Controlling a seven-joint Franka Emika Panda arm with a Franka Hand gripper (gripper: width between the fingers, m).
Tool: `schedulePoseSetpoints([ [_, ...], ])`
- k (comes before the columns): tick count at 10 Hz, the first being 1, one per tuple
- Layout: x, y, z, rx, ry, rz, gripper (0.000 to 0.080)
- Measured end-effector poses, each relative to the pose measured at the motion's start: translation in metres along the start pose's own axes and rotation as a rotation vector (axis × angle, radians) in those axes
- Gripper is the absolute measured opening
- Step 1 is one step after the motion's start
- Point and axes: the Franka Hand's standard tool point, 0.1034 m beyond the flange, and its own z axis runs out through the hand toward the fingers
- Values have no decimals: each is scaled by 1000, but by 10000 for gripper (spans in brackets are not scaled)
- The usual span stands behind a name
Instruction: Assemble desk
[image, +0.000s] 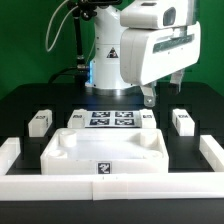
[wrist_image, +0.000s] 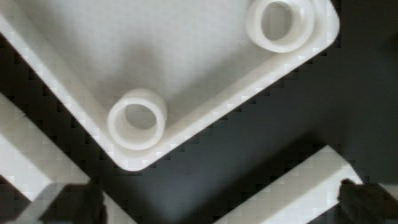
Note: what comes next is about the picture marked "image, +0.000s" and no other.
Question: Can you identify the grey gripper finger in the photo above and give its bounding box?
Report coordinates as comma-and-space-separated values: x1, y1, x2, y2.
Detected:
141, 83, 156, 107
169, 70, 184, 92

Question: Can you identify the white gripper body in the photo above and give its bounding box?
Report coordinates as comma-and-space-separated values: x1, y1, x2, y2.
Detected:
120, 22, 201, 86

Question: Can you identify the white desk top tray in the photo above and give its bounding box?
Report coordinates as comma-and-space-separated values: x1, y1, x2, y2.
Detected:
40, 128, 169, 175

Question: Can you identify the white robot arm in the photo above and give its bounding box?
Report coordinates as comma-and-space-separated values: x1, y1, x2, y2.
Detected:
87, 0, 201, 107

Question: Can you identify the fiducial marker sheet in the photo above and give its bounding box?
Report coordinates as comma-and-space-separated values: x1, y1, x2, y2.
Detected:
85, 111, 140, 128

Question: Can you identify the white U-shaped obstacle fence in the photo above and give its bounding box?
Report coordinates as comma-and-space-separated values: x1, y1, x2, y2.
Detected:
0, 137, 224, 201

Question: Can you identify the black cable on table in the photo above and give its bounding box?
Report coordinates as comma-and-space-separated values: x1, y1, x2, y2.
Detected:
48, 67, 88, 84

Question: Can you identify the white cable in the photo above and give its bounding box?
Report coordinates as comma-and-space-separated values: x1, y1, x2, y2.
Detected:
45, 0, 78, 53

